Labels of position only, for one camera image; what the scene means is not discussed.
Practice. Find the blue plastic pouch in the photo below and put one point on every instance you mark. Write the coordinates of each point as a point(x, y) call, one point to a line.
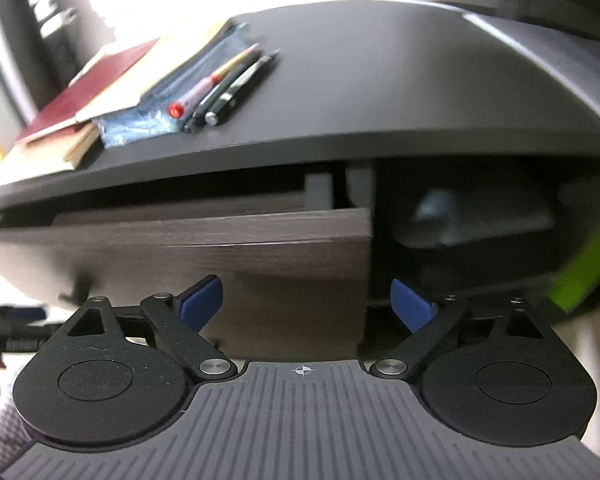
point(151, 117)

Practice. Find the orange yellow booklet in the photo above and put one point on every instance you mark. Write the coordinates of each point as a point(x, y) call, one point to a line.
point(168, 54)

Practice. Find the green paper bag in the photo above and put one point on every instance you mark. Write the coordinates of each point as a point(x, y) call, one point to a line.
point(579, 278)

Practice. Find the houndstooth trouser left leg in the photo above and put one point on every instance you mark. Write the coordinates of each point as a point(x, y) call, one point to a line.
point(13, 436)

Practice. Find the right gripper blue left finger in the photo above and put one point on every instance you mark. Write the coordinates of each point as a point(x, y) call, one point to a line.
point(198, 304)

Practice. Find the dark red booklet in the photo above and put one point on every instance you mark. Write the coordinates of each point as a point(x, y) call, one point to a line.
point(63, 111)

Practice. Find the dark wooden drawer cabinet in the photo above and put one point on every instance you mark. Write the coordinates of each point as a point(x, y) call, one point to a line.
point(371, 105)

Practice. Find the tan kraft notebook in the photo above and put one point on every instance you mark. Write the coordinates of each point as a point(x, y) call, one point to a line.
point(60, 151)

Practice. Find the black silver pen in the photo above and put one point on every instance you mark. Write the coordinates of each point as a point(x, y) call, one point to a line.
point(239, 89)

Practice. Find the drawer dark wood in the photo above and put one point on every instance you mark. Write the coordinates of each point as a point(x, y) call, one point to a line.
point(294, 279)

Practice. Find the grey blue folded cushion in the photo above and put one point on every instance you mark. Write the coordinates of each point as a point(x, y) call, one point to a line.
point(450, 218)

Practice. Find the black power strip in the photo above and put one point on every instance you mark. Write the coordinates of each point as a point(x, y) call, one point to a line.
point(55, 29)

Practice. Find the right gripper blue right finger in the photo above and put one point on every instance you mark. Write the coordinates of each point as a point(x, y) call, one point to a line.
point(413, 310)

